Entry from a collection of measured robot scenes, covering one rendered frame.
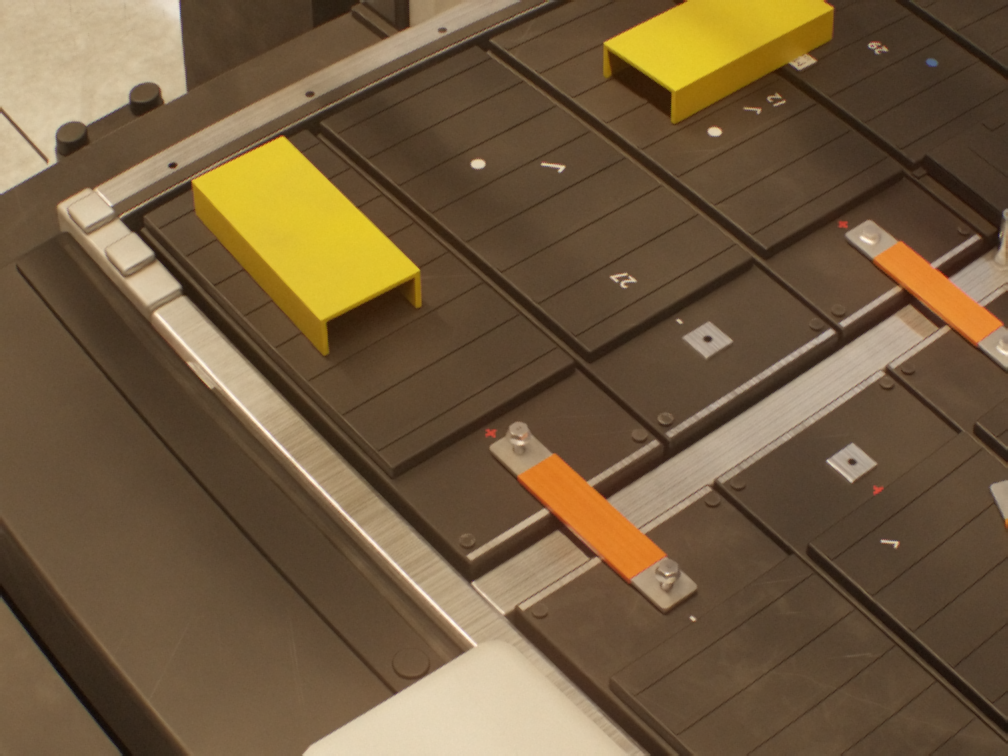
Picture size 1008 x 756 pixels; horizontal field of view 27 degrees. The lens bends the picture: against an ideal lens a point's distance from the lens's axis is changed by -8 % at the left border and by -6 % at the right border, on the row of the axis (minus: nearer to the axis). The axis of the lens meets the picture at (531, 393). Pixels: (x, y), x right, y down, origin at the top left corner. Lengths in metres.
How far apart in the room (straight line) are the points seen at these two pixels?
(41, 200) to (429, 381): 0.47
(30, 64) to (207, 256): 1.92
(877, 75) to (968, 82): 0.07
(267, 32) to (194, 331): 1.10
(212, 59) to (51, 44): 0.80
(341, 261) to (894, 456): 0.35
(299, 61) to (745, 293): 0.51
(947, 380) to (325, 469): 0.38
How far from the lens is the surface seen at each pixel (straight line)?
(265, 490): 1.12
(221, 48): 2.53
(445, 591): 1.22
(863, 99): 1.52
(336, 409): 1.29
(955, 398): 1.33
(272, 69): 1.75
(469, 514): 1.25
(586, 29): 1.56
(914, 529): 1.25
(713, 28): 1.52
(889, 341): 1.37
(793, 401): 1.33
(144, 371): 1.19
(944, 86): 1.55
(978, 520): 1.26
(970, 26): 1.61
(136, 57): 3.25
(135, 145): 1.70
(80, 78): 3.24
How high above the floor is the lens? 1.95
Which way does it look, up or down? 47 degrees down
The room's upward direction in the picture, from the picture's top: straight up
